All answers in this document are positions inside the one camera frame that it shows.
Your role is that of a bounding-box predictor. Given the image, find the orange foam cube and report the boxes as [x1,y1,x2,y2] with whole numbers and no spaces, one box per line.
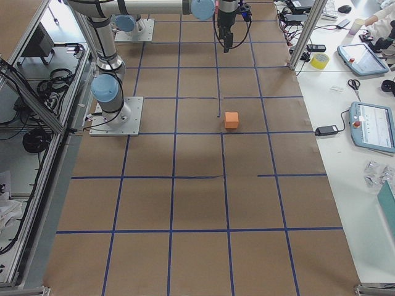
[224,112,239,130]

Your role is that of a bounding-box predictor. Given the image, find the black handheld remote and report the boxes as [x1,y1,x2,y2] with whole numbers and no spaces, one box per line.
[306,44,326,52]

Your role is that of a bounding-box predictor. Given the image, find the yellow tape roll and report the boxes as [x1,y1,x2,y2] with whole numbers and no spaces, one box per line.
[310,52,330,70]

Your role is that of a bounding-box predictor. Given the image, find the black computer mouse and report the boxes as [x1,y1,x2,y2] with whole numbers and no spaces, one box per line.
[338,5,352,14]

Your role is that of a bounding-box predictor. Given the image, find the pale purple plastic cup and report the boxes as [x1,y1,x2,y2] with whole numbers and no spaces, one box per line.
[349,18,365,36]

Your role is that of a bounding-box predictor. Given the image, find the black power adapter brick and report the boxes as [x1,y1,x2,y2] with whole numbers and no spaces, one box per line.
[314,125,339,136]

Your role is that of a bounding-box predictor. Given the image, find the far blue teach pendant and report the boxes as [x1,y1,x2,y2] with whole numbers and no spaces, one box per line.
[337,43,389,76]

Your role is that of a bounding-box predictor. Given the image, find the blue teach pendant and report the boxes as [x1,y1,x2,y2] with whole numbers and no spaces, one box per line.
[337,43,389,76]
[349,102,394,154]

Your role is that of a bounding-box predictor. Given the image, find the brown paper table mat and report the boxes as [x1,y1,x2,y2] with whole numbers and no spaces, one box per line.
[44,1,358,295]

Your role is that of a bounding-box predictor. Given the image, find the near blue teach pendant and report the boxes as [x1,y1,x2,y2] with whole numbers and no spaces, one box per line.
[349,102,394,154]

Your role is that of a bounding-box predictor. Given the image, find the black box on shelf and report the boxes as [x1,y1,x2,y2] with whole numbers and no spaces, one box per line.
[21,22,54,65]

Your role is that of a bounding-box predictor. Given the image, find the clear plastic parts bags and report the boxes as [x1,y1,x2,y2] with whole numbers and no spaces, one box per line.
[364,160,394,189]

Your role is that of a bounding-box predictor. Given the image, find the teal box corner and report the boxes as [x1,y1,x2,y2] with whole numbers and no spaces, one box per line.
[377,181,395,238]

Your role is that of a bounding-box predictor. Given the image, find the aluminium frame post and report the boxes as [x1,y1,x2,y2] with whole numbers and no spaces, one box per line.
[288,0,327,70]

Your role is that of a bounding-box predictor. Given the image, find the black handled scissors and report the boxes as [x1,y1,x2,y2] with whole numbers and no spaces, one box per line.
[347,79,361,102]

